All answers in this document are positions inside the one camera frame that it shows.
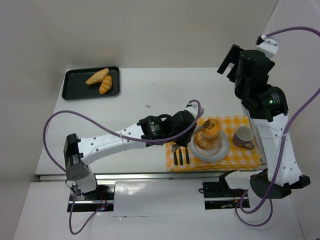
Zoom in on metal tongs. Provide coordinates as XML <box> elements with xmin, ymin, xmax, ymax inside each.
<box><xmin>171</xmin><ymin>120</ymin><xmax>210</xmax><ymax>152</ymax></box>

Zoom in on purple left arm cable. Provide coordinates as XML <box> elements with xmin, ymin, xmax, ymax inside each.
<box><xmin>42</xmin><ymin>99</ymin><xmax>202</xmax><ymax>235</ymax></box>

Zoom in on long flat pastry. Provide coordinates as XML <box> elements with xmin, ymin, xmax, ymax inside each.
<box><xmin>85</xmin><ymin>68</ymin><xmax>109</xmax><ymax>85</ymax></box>

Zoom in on orange ring donut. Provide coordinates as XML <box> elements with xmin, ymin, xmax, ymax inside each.
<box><xmin>202</xmin><ymin>118</ymin><xmax>222</xmax><ymax>140</ymax></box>

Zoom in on sugared orange round cake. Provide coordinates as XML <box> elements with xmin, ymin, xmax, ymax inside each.
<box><xmin>194</xmin><ymin>132</ymin><xmax>222</xmax><ymax>150</ymax></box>

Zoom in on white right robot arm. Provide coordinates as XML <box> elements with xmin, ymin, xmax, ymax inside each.
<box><xmin>217</xmin><ymin>44</ymin><xmax>311</xmax><ymax>199</ymax></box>

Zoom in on black handled knife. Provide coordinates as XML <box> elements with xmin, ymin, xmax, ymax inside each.
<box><xmin>172</xmin><ymin>147</ymin><xmax>178</xmax><ymax>166</ymax></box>

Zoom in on aluminium front rail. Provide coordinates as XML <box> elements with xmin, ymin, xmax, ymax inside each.
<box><xmin>37</xmin><ymin>172</ymin><xmax>223</xmax><ymax>183</ymax></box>

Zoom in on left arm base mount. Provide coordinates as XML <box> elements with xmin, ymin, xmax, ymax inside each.
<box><xmin>67</xmin><ymin>181</ymin><xmax>116</xmax><ymax>213</ymax></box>

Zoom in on white plate blue rim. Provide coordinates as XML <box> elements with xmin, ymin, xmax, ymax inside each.
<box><xmin>188</xmin><ymin>131</ymin><xmax>230</xmax><ymax>163</ymax></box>

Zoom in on yellow checkered cloth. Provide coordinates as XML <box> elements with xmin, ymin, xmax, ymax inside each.
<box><xmin>165</xmin><ymin>115</ymin><xmax>261</xmax><ymax>172</ymax></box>

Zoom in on black baking tray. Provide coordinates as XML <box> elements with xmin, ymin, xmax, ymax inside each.
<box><xmin>61</xmin><ymin>66</ymin><xmax>120</xmax><ymax>101</ymax></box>

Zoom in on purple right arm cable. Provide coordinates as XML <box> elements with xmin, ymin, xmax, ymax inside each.
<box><xmin>234</xmin><ymin>26</ymin><xmax>320</xmax><ymax>228</ymax></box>

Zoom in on black handled fork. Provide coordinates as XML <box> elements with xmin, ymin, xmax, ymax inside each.
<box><xmin>178</xmin><ymin>148</ymin><xmax>184</xmax><ymax>166</ymax></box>

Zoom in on purple mug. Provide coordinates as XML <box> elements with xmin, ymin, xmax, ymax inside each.
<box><xmin>232</xmin><ymin>125</ymin><xmax>255</xmax><ymax>150</ymax></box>

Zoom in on striped bread roll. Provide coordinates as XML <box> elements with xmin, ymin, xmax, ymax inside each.
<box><xmin>99</xmin><ymin>75</ymin><xmax>113</xmax><ymax>95</ymax></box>

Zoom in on gold spoon black handle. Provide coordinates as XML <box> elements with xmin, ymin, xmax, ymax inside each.
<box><xmin>185</xmin><ymin>147</ymin><xmax>190</xmax><ymax>165</ymax></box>

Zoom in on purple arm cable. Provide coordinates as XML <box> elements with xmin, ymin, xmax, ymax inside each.
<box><xmin>234</xmin><ymin>26</ymin><xmax>320</xmax><ymax>228</ymax></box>
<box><xmin>42</xmin><ymin>99</ymin><xmax>202</xmax><ymax>235</ymax></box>

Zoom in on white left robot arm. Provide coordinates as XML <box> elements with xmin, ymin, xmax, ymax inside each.
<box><xmin>63</xmin><ymin>104</ymin><xmax>204</xmax><ymax>200</ymax></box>

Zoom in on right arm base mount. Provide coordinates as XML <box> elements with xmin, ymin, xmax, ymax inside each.
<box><xmin>198</xmin><ymin>182</ymin><xmax>245</xmax><ymax>210</ymax></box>

